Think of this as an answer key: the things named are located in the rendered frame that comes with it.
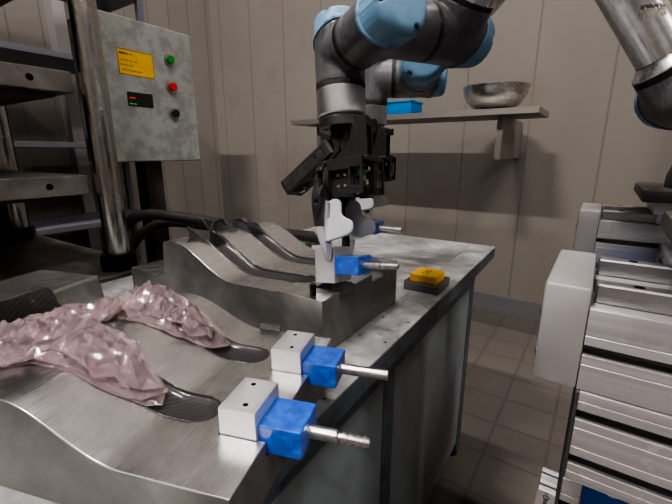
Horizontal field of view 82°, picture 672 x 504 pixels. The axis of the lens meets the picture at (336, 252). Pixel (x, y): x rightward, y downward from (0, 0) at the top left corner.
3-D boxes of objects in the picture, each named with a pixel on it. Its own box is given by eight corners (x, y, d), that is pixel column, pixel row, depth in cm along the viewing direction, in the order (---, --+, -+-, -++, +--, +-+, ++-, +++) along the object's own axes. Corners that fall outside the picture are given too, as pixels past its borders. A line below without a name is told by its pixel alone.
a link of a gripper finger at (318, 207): (317, 223, 55) (323, 165, 56) (308, 224, 56) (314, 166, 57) (335, 230, 59) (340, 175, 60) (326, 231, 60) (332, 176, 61)
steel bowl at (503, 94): (532, 112, 216) (535, 88, 213) (521, 107, 188) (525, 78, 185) (470, 115, 235) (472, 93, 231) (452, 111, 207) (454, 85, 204)
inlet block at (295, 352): (390, 384, 46) (392, 343, 45) (384, 410, 42) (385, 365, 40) (288, 368, 50) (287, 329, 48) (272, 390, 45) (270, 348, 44)
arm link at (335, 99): (305, 91, 58) (335, 104, 64) (307, 122, 58) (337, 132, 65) (348, 78, 53) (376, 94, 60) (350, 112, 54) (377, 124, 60)
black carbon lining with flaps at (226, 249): (355, 272, 75) (356, 225, 73) (305, 298, 62) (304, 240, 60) (231, 249, 94) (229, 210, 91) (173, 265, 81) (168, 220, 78)
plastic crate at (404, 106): (423, 117, 243) (423, 102, 241) (411, 114, 228) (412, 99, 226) (385, 119, 258) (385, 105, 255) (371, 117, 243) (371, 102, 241)
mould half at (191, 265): (395, 302, 79) (398, 238, 75) (322, 357, 58) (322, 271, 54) (226, 265, 105) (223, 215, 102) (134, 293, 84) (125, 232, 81)
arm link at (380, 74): (392, 44, 76) (349, 46, 78) (390, 103, 79) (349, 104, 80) (393, 54, 84) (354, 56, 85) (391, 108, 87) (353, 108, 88)
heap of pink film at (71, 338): (240, 336, 52) (236, 280, 50) (142, 422, 35) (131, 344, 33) (87, 314, 59) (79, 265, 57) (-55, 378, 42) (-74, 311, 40)
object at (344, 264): (406, 282, 58) (405, 246, 57) (391, 287, 54) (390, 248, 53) (333, 278, 65) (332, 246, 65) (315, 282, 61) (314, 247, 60)
